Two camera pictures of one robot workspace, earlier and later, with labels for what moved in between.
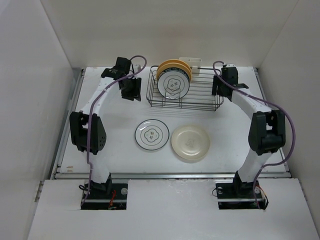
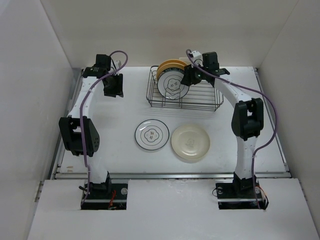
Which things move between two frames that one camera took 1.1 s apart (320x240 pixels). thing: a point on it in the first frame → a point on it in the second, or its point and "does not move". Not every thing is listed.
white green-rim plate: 173,83 does not move
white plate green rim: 152,134 does not move
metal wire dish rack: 199,97 does not move
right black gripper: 217,82 → 188,76
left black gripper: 134,94 → 117,90
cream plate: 190,142 does not move
